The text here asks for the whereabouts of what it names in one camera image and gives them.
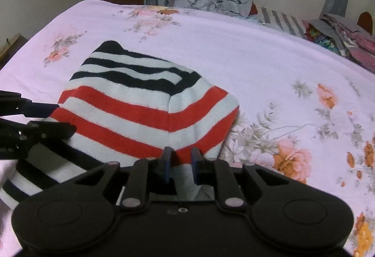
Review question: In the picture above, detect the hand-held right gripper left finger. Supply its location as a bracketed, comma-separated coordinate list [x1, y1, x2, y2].
[75, 147, 176, 211]

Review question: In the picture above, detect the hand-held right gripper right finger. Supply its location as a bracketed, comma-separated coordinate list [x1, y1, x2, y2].
[191, 148, 296, 210]

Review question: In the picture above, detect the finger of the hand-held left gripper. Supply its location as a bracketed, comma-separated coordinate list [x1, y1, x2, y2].
[0, 92, 60, 117]
[0, 120, 77, 159]

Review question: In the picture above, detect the red black white striped sweater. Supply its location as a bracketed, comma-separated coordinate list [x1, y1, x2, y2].
[0, 40, 240, 211]

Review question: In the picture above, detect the pile of grey clothes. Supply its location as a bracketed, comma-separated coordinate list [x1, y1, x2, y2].
[174, 0, 255, 17]

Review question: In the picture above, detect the pile of colourful clothes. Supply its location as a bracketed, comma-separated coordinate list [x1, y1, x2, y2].
[305, 12, 375, 73]

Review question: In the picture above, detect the wooden bedside table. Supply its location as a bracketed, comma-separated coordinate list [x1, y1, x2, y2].
[0, 34, 28, 68]

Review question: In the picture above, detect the pink floral bed sheet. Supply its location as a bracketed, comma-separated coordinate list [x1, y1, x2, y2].
[0, 0, 375, 257]

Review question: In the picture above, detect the grey striped cloth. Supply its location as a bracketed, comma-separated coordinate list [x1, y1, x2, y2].
[249, 7, 309, 39]

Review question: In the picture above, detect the brown scalloped headboard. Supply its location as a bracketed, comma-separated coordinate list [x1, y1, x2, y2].
[357, 12, 373, 35]

